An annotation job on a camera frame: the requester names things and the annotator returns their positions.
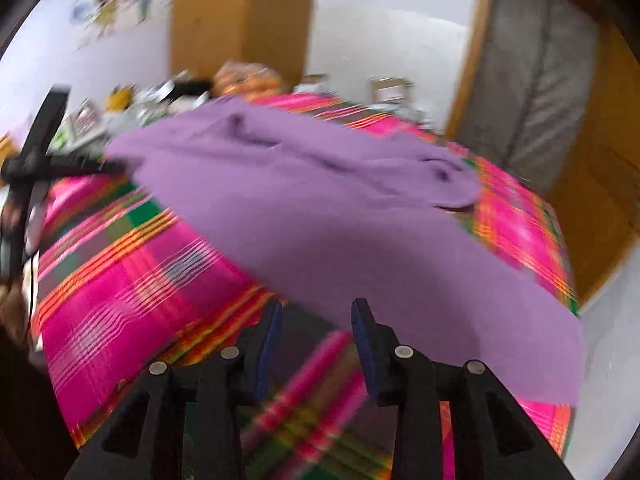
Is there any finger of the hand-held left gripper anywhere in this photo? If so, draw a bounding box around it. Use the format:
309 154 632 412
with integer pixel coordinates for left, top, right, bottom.
46 159 129 182

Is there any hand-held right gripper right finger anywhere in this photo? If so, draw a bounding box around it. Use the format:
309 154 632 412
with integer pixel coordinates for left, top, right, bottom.
351 298 576 480

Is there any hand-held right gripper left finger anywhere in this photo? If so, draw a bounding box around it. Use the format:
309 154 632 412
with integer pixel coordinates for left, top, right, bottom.
65 300 284 480

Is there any purple sweater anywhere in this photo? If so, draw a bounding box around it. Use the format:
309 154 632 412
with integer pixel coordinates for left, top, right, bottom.
102 97 585 407

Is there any yellow bag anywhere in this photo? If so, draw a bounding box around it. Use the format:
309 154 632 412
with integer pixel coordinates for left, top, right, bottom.
107 85 139 112

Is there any pink plaid blanket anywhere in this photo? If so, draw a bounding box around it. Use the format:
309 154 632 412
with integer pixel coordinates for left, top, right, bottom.
30 92 581 480

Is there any black bag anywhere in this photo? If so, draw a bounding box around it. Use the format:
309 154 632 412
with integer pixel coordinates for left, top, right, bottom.
170 77 211 106

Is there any bag of oranges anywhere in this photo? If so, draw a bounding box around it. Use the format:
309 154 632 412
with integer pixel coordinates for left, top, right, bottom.
212 60 284 99

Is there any wooden wardrobe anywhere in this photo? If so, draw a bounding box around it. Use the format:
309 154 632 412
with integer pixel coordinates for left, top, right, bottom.
170 0 321 97

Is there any person's black jacket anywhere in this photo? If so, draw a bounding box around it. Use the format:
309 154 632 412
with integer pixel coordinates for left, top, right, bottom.
0 325 81 480

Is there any brown cardboard box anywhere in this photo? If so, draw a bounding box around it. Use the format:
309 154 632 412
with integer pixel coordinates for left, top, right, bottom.
369 76 416 106

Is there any grey curtain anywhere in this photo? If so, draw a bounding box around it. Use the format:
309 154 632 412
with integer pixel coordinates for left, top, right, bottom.
457 0 601 181

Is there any cartoon wall sticker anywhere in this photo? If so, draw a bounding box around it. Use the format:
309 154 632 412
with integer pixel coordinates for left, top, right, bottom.
70 0 162 42

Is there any wooden door frame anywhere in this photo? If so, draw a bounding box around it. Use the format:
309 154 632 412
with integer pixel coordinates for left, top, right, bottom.
444 0 640 306

